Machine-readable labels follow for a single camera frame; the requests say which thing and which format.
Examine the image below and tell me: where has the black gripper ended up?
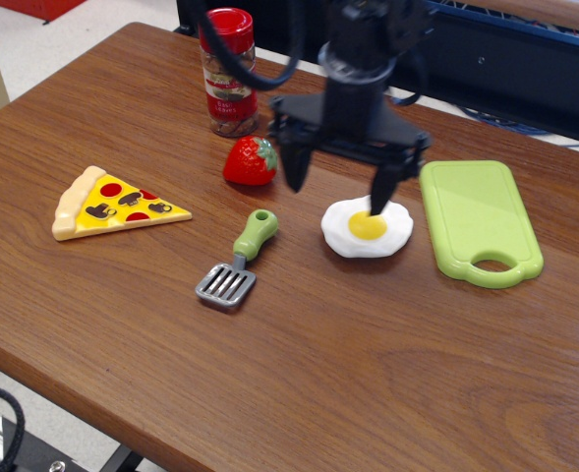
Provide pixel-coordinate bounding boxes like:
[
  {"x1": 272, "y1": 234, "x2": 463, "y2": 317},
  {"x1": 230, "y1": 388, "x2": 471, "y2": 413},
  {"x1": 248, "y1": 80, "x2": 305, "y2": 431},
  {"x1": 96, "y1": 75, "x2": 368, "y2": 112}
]
[{"x1": 269, "y1": 42, "x2": 431, "y2": 216}]

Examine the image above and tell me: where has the green handled grey spatula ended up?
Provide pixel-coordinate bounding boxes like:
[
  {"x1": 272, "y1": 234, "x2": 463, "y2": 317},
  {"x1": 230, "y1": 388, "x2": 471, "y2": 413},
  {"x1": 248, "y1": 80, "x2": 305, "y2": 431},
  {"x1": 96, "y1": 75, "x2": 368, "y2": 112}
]
[{"x1": 195, "y1": 208, "x2": 279, "y2": 310}]

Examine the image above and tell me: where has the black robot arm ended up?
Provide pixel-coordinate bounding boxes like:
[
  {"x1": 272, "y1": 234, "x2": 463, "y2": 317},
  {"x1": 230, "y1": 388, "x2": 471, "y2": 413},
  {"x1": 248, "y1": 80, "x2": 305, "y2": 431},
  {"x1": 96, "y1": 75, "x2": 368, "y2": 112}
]
[{"x1": 269, "y1": 1, "x2": 433, "y2": 215}]

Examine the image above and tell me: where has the green plastic cutting board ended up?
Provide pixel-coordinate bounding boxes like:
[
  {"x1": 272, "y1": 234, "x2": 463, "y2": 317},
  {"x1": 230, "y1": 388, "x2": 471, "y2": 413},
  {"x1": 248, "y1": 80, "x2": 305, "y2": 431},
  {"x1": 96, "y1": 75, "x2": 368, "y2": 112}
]
[{"x1": 419, "y1": 160, "x2": 544, "y2": 289}]

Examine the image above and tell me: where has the toy fried egg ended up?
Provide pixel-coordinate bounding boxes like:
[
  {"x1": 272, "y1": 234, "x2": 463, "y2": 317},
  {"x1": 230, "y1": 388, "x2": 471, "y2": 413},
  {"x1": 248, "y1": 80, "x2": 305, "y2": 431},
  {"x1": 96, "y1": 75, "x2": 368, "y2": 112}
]
[{"x1": 320, "y1": 196, "x2": 414, "y2": 259}]

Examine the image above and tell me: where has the toy strawberry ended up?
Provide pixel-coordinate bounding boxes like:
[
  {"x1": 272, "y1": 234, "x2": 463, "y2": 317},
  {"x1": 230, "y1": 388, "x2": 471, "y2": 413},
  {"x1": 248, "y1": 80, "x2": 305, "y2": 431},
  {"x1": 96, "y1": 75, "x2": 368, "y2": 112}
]
[{"x1": 223, "y1": 136, "x2": 278, "y2": 186}]

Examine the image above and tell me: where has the red capped spice jar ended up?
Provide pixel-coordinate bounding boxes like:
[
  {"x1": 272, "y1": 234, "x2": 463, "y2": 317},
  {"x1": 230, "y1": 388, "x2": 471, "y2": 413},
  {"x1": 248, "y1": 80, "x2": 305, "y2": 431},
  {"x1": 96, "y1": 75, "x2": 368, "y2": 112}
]
[{"x1": 200, "y1": 7, "x2": 259, "y2": 138}]

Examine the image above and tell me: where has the toy pizza slice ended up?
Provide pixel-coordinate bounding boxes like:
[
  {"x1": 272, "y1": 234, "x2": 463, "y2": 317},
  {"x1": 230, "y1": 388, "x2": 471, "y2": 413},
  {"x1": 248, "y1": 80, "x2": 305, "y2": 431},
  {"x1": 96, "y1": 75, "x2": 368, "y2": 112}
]
[{"x1": 52, "y1": 165, "x2": 192, "y2": 241}]

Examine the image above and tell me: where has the red box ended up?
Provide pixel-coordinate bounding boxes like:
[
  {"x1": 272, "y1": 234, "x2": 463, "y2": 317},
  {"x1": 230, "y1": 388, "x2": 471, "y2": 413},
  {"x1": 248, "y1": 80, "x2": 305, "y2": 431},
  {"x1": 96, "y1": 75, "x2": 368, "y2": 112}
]
[{"x1": 0, "y1": 0, "x2": 85, "y2": 22}]

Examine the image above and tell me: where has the black metal frame rail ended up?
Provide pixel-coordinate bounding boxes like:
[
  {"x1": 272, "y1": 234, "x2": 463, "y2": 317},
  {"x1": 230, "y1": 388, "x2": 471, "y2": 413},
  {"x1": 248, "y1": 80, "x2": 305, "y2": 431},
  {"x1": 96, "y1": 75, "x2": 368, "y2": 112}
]
[{"x1": 174, "y1": 0, "x2": 579, "y2": 148}]

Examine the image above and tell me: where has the black base bracket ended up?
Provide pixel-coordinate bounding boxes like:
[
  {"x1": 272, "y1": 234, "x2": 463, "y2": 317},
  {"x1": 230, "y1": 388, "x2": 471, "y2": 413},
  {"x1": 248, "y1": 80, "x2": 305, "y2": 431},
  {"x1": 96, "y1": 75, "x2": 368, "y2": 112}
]
[{"x1": 0, "y1": 385, "x2": 145, "y2": 472}]

